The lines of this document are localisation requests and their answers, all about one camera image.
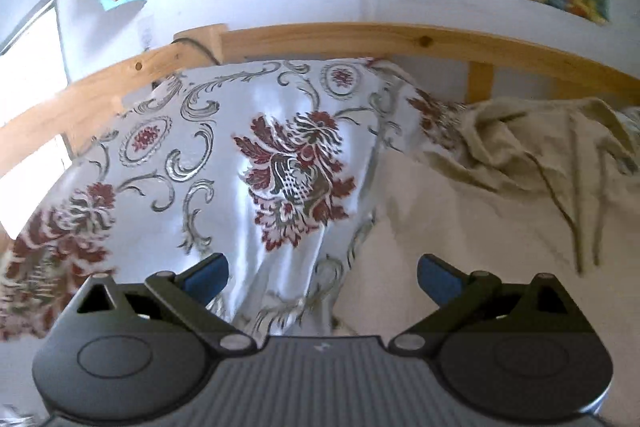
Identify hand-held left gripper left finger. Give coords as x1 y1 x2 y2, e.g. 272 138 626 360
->
75 253 258 354

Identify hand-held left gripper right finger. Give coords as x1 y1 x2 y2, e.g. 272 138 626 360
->
389 254 571 353

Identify beige garment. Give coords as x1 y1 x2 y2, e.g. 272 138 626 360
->
332 96 640 338

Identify floral printed blanket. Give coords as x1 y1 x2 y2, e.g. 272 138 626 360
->
0 57 471 343

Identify window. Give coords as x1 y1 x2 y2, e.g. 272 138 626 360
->
0 0 74 238

